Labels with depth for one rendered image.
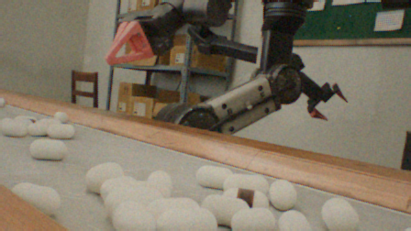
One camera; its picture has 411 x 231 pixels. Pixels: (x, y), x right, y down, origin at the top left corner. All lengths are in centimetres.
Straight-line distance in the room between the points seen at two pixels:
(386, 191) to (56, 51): 508
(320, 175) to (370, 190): 5
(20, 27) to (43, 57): 41
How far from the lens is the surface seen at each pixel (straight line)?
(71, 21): 546
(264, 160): 50
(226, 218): 28
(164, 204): 25
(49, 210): 27
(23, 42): 525
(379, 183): 44
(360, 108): 260
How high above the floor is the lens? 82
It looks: 3 degrees down
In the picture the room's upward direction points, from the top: 6 degrees clockwise
